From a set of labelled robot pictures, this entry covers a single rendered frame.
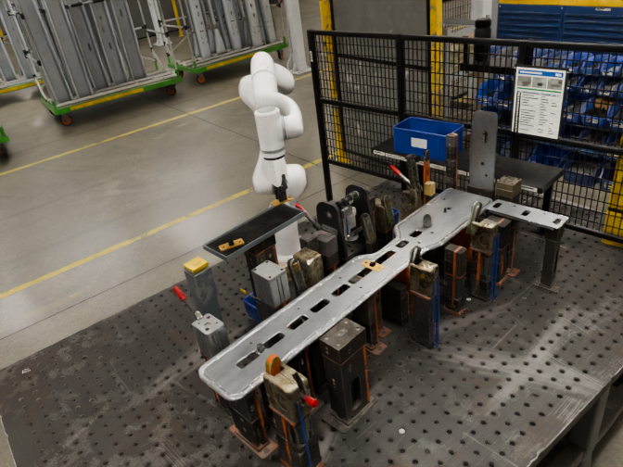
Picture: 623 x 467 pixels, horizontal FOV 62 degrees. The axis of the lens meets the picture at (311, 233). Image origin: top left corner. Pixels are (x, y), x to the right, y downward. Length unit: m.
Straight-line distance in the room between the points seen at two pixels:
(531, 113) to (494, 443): 1.40
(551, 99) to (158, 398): 1.94
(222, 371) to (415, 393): 0.65
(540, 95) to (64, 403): 2.22
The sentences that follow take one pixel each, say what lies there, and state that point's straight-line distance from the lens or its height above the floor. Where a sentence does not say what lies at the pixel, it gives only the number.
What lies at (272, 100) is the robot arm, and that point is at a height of 1.56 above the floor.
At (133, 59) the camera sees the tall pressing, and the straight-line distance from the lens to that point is 8.86.
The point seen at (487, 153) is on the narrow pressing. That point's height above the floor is 1.16.
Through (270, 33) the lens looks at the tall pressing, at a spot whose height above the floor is 0.47.
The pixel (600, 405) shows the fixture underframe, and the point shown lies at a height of 0.48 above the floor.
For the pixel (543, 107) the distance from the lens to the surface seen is 2.47.
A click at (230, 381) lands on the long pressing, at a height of 1.00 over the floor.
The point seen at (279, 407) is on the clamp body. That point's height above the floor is 0.97.
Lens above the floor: 2.07
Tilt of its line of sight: 31 degrees down
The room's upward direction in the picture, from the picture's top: 8 degrees counter-clockwise
